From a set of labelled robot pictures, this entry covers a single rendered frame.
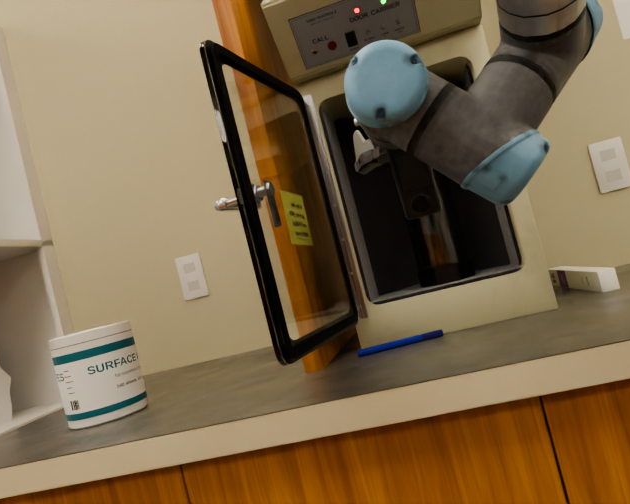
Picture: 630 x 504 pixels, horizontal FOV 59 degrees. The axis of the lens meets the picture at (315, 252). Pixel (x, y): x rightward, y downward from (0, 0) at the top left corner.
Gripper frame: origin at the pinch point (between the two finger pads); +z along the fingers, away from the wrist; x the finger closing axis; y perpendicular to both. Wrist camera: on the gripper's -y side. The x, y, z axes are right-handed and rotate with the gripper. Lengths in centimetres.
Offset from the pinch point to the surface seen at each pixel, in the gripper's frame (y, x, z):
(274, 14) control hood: 27.1, 13.6, -1.8
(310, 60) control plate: 20.9, 10.7, 4.4
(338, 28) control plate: 23.3, 4.9, 1.9
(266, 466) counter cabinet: -34.7, 25.9, -18.3
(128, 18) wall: 66, 61, 52
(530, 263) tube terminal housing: -19.8, -14.5, 8.6
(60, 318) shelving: -7, 99, 48
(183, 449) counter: -30, 35, -21
